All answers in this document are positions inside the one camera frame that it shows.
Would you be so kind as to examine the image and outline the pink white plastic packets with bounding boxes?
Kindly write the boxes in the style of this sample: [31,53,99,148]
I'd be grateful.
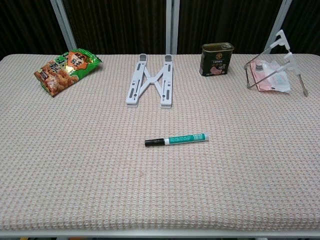
[249,59,292,94]

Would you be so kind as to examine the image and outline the green orange snack bag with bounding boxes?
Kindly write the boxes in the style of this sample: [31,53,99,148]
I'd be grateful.
[33,48,103,98]

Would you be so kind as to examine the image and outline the dark green luncheon meat can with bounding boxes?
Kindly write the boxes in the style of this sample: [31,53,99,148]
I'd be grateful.
[198,42,235,77]

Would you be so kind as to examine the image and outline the pink woven tablecloth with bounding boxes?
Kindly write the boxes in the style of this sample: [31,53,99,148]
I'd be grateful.
[0,53,320,232]

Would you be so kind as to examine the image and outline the grey partition frame post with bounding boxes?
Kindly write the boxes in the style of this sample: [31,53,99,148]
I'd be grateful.
[165,0,181,55]
[49,0,78,51]
[264,0,294,55]

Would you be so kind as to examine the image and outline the white marker with green label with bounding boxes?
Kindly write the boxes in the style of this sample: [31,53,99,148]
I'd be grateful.
[163,132,210,146]

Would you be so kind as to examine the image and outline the white folding laptop stand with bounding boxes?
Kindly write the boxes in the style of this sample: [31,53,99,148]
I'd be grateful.
[125,53,174,110]

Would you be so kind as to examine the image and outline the small black cap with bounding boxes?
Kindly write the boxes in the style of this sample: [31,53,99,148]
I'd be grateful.
[144,138,166,148]

